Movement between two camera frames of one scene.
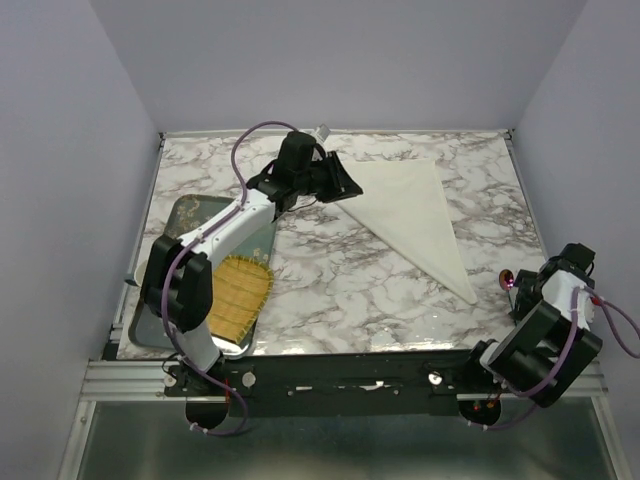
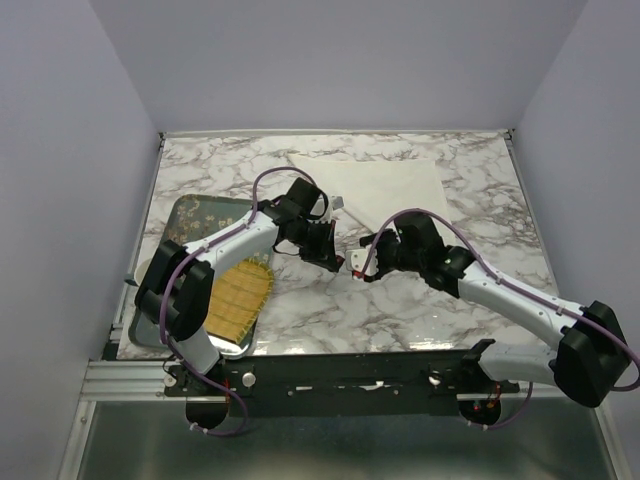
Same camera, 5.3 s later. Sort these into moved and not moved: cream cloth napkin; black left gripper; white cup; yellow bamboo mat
Moved: black left gripper
Not moved: cream cloth napkin; white cup; yellow bamboo mat
